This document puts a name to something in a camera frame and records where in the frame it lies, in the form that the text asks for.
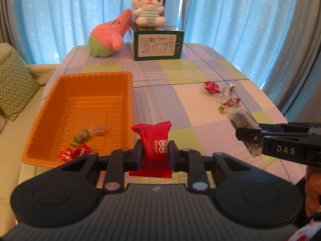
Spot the clear dark snack stick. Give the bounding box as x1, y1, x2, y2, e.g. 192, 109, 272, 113
226, 106, 262, 157

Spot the blue curtain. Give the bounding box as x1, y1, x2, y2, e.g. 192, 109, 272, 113
3, 0, 297, 88

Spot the cream sofa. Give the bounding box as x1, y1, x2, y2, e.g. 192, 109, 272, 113
0, 42, 61, 239

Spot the brown clear candy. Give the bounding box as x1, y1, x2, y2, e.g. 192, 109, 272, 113
89, 125, 107, 137

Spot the green zigzag cushion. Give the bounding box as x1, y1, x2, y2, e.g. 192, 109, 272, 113
1, 51, 40, 121

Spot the green dark snack wrapper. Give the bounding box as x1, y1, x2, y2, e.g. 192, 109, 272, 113
216, 83, 236, 104

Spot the green box with label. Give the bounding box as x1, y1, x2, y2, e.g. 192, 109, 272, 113
128, 22, 184, 61

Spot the grey curtain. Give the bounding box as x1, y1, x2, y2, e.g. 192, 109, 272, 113
263, 0, 320, 123

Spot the green wrapped candy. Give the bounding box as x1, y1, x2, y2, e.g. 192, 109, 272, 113
72, 129, 93, 145

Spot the right hand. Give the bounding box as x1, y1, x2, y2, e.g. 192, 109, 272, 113
305, 166, 321, 217

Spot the yellow green candy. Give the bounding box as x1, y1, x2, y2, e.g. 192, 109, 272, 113
217, 105, 229, 116

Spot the orange plastic tray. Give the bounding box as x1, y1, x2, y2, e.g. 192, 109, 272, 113
22, 72, 134, 167

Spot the small red foil candy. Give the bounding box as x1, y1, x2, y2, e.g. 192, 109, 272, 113
225, 98, 241, 107

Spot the red twisted candy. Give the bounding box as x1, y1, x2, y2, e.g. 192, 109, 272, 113
204, 81, 221, 94

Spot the red candy with white text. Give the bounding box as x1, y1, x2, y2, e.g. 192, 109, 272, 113
58, 144, 91, 162

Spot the pink green star plush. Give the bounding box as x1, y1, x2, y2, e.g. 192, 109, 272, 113
88, 9, 132, 57

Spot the white bunny plush toy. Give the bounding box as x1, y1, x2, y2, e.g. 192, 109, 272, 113
130, 0, 167, 27

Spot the red snack packet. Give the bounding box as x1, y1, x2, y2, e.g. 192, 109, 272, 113
129, 121, 173, 179

